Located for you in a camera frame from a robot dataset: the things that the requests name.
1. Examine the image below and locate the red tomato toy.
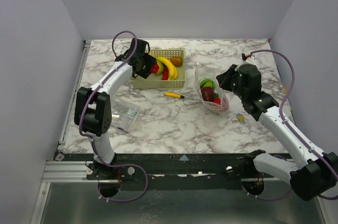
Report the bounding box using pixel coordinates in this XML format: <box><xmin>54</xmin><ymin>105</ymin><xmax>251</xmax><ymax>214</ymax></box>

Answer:
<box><xmin>151</xmin><ymin>63</ymin><xmax>160</xmax><ymax>74</ymax></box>
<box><xmin>213</xmin><ymin>97</ymin><xmax>221</xmax><ymax>105</ymax></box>

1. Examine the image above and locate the green striped watermelon toy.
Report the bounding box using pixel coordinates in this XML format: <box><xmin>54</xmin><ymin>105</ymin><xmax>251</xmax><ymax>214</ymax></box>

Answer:
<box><xmin>199</xmin><ymin>79</ymin><xmax>215</xmax><ymax>90</ymax></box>

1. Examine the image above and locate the clear zip top bag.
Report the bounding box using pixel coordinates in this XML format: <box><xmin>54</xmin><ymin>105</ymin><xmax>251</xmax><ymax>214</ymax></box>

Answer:
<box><xmin>193</xmin><ymin>65</ymin><xmax>229</xmax><ymax>113</ymax></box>

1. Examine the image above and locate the dark red apple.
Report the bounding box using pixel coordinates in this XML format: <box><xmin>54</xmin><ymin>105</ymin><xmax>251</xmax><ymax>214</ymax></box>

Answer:
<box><xmin>201</xmin><ymin>87</ymin><xmax>214</xmax><ymax>102</ymax></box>

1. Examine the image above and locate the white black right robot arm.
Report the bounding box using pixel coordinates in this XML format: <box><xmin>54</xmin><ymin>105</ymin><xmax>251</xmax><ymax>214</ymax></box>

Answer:
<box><xmin>216</xmin><ymin>64</ymin><xmax>337</xmax><ymax>201</ymax></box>

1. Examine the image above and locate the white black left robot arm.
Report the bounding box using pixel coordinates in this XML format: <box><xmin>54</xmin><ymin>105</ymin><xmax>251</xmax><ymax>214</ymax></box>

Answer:
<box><xmin>74</xmin><ymin>38</ymin><xmax>156</xmax><ymax>179</ymax></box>

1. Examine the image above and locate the beige perforated plastic basket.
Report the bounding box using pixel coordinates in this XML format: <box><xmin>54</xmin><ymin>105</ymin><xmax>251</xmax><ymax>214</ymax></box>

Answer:
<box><xmin>130</xmin><ymin>49</ymin><xmax>187</xmax><ymax>89</ymax></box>

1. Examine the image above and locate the red chili pepper toy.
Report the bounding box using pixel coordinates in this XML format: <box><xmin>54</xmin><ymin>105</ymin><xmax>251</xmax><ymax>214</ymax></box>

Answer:
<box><xmin>162</xmin><ymin>67</ymin><xmax>168</xmax><ymax>81</ymax></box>

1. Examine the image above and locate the brown kiwi toy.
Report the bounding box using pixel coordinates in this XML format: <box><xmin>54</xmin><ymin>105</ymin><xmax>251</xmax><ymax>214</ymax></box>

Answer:
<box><xmin>170</xmin><ymin>57</ymin><xmax>183</xmax><ymax>67</ymax></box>

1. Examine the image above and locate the small yellow blue clip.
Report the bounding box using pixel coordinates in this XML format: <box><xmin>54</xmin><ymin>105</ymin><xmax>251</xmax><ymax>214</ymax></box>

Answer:
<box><xmin>236</xmin><ymin>113</ymin><xmax>247</xmax><ymax>125</ymax></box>

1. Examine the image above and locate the clear plastic box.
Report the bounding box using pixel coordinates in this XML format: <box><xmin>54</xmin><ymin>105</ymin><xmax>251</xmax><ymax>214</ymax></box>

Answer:
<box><xmin>111</xmin><ymin>98</ymin><xmax>141</xmax><ymax>133</ymax></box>

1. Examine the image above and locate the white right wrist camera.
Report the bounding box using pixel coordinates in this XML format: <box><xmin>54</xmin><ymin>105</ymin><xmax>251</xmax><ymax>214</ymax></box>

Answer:
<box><xmin>241</xmin><ymin>53</ymin><xmax>258</xmax><ymax>67</ymax></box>

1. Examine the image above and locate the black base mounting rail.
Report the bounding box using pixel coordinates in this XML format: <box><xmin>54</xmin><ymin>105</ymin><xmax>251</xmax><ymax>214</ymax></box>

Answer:
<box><xmin>52</xmin><ymin>153</ymin><xmax>274</xmax><ymax>194</ymax></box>

